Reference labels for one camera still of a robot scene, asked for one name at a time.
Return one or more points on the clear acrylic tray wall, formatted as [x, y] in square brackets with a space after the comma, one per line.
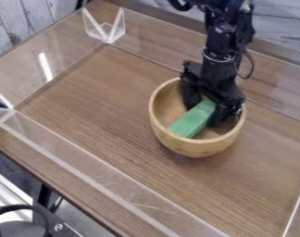
[75, 85]

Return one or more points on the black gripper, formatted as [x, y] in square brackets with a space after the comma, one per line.
[211, 79]

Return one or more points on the black table leg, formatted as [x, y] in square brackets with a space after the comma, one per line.
[44, 195]

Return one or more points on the brown wooden bowl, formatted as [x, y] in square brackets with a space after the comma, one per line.
[166, 109]

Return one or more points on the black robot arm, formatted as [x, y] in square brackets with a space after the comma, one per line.
[229, 29]

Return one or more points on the green rectangular block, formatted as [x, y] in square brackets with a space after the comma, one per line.
[194, 120]

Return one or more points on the grey metal base plate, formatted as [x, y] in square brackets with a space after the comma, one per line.
[50, 227]

